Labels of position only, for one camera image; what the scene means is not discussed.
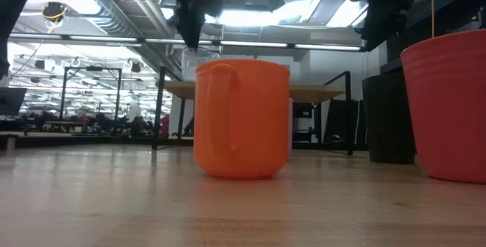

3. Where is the clear glass cup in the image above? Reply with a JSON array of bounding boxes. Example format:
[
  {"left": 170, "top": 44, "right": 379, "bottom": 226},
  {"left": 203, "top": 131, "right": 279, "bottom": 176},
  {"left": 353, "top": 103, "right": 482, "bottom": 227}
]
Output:
[{"left": 181, "top": 47, "right": 222, "bottom": 83}]

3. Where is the orange plastic mug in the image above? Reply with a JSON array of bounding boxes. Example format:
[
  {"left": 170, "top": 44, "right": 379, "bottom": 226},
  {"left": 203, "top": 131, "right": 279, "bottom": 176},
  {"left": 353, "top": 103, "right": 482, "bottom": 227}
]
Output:
[{"left": 193, "top": 59, "right": 292, "bottom": 181}]

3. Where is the long ceiling light strip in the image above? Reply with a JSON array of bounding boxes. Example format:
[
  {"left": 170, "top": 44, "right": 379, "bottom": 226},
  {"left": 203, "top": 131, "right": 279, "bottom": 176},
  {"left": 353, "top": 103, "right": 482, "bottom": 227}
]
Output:
[{"left": 7, "top": 32, "right": 368, "bottom": 53}]

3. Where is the dark green plastic cup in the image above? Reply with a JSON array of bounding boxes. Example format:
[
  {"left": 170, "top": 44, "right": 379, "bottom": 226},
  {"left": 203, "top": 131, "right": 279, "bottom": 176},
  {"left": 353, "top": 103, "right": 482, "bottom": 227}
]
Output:
[{"left": 361, "top": 72, "right": 416, "bottom": 165}]

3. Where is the black panel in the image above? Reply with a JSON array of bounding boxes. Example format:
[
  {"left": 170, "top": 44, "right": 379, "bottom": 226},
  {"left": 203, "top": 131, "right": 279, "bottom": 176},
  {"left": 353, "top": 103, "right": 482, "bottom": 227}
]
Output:
[{"left": 324, "top": 100, "right": 366, "bottom": 146}]

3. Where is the red ribbed plastic cup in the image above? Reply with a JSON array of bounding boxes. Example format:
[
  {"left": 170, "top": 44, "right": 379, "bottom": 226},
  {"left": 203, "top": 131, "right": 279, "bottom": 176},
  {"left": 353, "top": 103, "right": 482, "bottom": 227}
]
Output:
[{"left": 400, "top": 29, "right": 486, "bottom": 185}]

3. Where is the dark cabinet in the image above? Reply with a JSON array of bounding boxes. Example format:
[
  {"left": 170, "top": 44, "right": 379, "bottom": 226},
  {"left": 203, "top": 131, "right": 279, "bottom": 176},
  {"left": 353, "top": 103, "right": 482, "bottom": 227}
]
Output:
[{"left": 292, "top": 102, "right": 319, "bottom": 143}]

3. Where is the black monitor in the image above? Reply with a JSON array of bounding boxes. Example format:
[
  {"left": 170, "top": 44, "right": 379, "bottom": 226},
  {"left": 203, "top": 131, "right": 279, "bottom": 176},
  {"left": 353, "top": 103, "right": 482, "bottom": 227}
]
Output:
[{"left": 0, "top": 87, "right": 28, "bottom": 117}]

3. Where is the wooden shelf with black frame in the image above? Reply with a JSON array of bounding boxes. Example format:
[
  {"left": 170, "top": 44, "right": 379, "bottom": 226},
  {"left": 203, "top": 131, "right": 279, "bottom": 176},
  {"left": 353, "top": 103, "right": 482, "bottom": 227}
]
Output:
[{"left": 151, "top": 66, "right": 355, "bottom": 157}]

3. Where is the black metal frame stand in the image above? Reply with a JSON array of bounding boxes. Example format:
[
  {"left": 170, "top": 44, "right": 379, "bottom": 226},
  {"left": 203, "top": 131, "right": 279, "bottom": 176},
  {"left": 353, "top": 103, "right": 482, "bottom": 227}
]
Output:
[{"left": 58, "top": 65, "right": 123, "bottom": 122}]

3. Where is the black yellow ceiling cable reel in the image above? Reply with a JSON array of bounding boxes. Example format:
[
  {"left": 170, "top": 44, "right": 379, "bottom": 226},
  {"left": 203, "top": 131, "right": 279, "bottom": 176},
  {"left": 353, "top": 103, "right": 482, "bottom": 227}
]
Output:
[{"left": 41, "top": 1, "right": 70, "bottom": 24}]

